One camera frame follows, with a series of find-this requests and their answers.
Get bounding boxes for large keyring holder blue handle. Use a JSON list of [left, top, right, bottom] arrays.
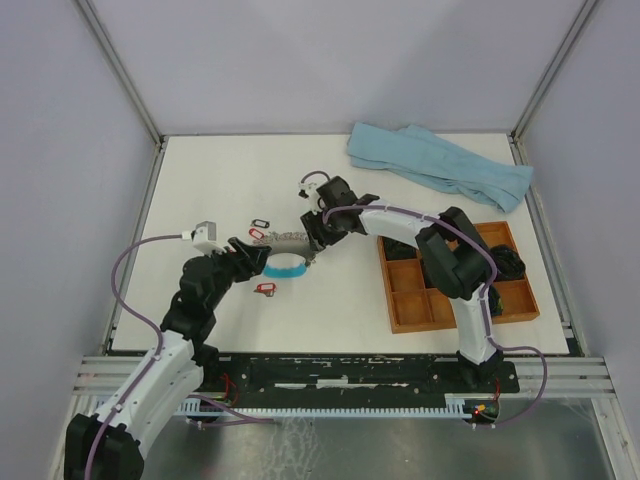
[[253, 232, 316, 279]]

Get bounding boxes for rolled black tie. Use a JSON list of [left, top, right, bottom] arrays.
[[490, 244, 526, 281]]

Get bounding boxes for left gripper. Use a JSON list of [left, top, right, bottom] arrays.
[[202, 236, 271, 310]]

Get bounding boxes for black tag key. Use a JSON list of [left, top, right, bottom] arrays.
[[251, 218, 270, 228]]

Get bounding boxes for rolled dark tie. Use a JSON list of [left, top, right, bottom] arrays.
[[382, 238, 417, 261]]

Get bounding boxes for red tag key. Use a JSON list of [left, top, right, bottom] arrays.
[[248, 227, 265, 240], [254, 282, 277, 297]]

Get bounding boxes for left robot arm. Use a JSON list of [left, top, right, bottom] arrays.
[[63, 237, 271, 479]]

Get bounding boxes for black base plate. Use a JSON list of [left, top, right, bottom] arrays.
[[195, 352, 520, 406]]

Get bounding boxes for rolled blue-yellow tie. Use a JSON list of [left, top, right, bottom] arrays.
[[488, 285, 504, 317]]

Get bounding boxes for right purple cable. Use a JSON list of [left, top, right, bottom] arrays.
[[302, 169, 551, 429]]

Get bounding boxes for light blue cloth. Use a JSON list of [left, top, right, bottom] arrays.
[[347, 123, 533, 213]]

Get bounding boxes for purple cable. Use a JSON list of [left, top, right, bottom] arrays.
[[84, 232, 274, 480], [302, 169, 551, 429]]

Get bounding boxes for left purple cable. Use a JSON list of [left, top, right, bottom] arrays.
[[84, 232, 274, 480]]

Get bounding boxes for wooden compartment tray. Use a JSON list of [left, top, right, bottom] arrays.
[[378, 222, 539, 334]]

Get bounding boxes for grey cable duct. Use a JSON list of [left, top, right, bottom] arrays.
[[173, 392, 471, 421]]

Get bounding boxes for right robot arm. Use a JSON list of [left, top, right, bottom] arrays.
[[299, 176, 503, 391]]

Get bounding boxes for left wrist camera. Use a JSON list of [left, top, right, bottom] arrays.
[[191, 221, 226, 255]]

